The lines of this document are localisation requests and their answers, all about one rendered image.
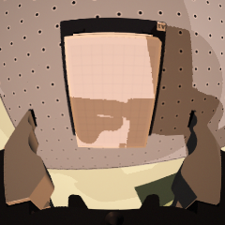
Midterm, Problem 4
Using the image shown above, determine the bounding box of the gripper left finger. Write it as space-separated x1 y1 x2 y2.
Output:
0 109 54 225

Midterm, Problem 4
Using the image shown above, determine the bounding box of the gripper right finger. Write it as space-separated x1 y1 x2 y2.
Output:
172 110 225 225

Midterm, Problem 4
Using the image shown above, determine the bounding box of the brown rectangular base plate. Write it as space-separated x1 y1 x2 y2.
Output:
0 0 225 170

